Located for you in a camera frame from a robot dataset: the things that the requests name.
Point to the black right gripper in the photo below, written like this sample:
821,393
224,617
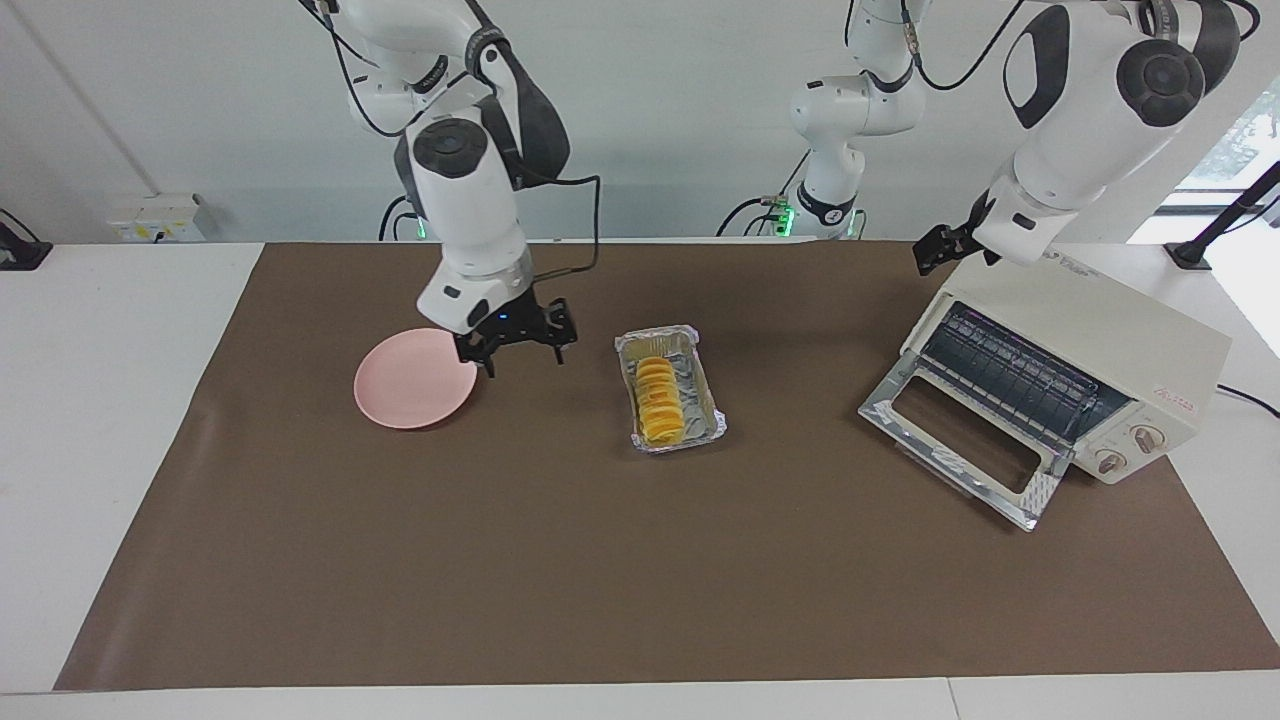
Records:
520,322

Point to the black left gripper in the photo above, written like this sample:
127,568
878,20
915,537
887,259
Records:
950,243

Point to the sliced golden bread loaf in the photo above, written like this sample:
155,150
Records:
660,400

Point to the aluminium foil tray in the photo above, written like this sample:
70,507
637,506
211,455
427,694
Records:
700,395

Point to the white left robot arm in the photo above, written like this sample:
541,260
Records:
1090,120

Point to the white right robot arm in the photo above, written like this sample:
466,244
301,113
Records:
470,200

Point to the white toaster oven body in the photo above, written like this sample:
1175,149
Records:
1100,320

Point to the glass oven door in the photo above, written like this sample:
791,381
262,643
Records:
905,425

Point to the small oven knob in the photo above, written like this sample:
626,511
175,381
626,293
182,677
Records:
1111,462

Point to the large oven knob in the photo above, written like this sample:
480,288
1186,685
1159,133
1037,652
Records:
1147,439

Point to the pink round plate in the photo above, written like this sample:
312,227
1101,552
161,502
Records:
405,385

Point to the brown table mat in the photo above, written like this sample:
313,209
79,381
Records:
640,560

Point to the black table clamp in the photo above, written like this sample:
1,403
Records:
20,250

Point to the black camera stand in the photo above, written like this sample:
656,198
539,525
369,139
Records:
1225,220

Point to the white wall power socket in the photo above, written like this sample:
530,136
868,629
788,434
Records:
155,220

